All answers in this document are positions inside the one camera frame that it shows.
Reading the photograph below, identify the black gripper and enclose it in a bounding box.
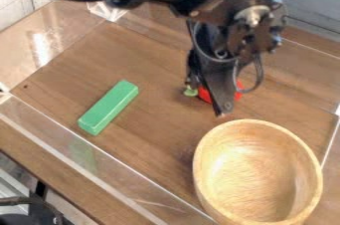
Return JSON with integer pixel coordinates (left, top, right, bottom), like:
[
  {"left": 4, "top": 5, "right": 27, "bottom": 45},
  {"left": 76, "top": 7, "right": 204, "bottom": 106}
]
[{"left": 184, "top": 22, "right": 264, "bottom": 116}]

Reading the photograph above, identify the green rectangular block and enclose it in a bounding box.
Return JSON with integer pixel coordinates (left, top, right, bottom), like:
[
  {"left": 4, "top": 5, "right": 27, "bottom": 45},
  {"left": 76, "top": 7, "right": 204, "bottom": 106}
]
[{"left": 78, "top": 81, "right": 140, "bottom": 135}]

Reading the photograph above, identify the brown wooden bowl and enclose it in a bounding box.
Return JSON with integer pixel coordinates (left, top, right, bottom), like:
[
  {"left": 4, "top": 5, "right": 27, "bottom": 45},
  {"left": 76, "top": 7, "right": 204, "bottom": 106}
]
[{"left": 192, "top": 119, "right": 323, "bottom": 225}]

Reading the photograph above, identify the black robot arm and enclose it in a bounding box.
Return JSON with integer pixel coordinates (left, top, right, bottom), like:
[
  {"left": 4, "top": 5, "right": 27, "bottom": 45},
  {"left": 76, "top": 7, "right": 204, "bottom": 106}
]
[{"left": 100, "top": 0, "right": 286, "bottom": 115}]

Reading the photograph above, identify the red plush strawberry toy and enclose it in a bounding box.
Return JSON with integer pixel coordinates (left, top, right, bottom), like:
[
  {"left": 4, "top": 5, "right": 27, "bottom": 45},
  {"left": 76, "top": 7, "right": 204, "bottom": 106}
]
[{"left": 183, "top": 81, "right": 243, "bottom": 104}]

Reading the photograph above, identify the clear acrylic corner bracket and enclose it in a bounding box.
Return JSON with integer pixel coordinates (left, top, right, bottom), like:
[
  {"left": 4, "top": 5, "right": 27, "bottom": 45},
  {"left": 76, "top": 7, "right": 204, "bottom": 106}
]
[{"left": 87, "top": 2, "right": 128, "bottom": 22}]

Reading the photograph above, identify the clear acrylic front wall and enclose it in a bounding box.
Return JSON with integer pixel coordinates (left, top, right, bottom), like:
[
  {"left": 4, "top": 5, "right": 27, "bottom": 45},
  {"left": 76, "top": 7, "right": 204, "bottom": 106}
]
[{"left": 0, "top": 94, "right": 216, "bottom": 225}]

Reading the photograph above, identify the black cable at corner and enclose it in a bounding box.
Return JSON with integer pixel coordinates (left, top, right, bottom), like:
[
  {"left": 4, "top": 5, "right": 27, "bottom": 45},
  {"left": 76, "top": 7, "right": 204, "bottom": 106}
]
[{"left": 0, "top": 197, "right": 64, "bottom": 225}]

